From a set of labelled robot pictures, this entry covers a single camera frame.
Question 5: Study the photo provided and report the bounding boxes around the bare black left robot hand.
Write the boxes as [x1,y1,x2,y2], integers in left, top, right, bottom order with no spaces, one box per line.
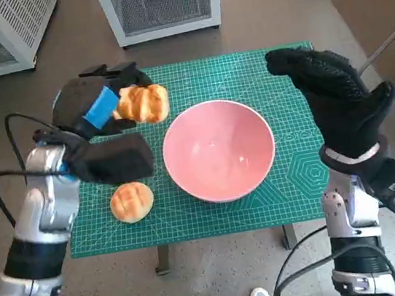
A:
[45,57,162,147]

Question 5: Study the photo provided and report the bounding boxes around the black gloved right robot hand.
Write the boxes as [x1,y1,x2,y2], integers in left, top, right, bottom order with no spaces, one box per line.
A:
[263,32,395,172]

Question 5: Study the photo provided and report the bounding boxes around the long braided toy bread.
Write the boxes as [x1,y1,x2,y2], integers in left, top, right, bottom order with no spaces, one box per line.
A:
[109,81,173,129]

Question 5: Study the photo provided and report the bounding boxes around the round toy bread bun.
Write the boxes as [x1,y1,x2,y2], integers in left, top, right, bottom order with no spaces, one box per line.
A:
[107,179,157,226]

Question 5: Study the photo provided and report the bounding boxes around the pink bowl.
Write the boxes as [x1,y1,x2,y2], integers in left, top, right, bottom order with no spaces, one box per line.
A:
[157,93,283,211]

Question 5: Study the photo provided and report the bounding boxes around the wide white mesh cabinet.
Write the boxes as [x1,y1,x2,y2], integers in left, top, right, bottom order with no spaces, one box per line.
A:
[0,0,69,80]

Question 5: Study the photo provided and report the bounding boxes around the black table leg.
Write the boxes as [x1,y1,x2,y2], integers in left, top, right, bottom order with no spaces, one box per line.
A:
[280,222,300,253]
[151,244,175,278]

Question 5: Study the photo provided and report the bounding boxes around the narrow white mesh cabinet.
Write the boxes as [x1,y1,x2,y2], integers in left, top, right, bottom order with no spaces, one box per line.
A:
[93,0,229,52]

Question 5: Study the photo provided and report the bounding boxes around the green cutting mat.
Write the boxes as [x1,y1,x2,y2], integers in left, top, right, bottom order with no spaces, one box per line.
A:
[46,40,340,260]

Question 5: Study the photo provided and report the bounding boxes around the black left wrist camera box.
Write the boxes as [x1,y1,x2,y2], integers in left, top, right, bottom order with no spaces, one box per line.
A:
[62,130,157,192]

